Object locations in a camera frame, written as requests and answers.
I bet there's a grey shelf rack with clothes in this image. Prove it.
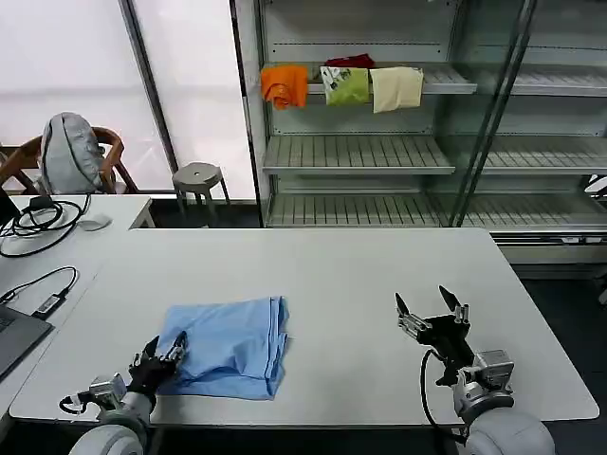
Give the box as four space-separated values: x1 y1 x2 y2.
230 0 607 282

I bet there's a white computer mouse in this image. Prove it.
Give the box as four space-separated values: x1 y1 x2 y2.
76 213 114 232

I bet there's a grey laptop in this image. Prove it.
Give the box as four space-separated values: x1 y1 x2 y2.
0 302 55 381

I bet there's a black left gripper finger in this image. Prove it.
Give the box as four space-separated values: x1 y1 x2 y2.
161 332 189 365
130 335 161 372

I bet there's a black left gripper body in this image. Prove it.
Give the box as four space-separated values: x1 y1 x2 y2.
125 355 175 394

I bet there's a light blue cloth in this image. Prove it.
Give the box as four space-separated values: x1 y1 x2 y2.
155 295 292 402

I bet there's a black power adapter cable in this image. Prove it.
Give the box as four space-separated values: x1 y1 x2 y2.
0 192 92 259

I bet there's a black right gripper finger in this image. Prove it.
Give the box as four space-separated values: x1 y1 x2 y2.
437 284 472 327
394 292 432 340

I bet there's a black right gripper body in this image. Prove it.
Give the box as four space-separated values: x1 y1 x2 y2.
418 313 476 375

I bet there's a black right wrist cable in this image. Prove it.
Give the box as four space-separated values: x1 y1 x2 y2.
418 347 471 446

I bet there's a brown wooden chair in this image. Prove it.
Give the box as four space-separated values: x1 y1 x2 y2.
0 125 141 196

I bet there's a grey backpack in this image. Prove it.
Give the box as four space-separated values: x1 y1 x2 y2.
40 111 107 193

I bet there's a grey dongle with black cable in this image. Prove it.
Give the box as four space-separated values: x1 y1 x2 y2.
0 265 79 319

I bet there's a dark window frame post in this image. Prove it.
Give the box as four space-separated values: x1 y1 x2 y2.
118 0 180 195

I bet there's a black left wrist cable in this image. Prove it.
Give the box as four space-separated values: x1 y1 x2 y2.
58 390 97 414

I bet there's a grey round stool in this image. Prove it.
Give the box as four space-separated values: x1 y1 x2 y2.
171 161 232 229

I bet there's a glass cabinet door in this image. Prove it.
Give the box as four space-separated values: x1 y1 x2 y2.
448 0 540 229

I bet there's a black monitor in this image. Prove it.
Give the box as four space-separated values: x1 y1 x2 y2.
0 186 19 228

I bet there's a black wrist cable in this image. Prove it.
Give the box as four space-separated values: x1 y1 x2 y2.
58 390 97 414
418 347 471 446

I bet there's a white plastic object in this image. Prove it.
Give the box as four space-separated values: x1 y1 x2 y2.
583 173 607 201

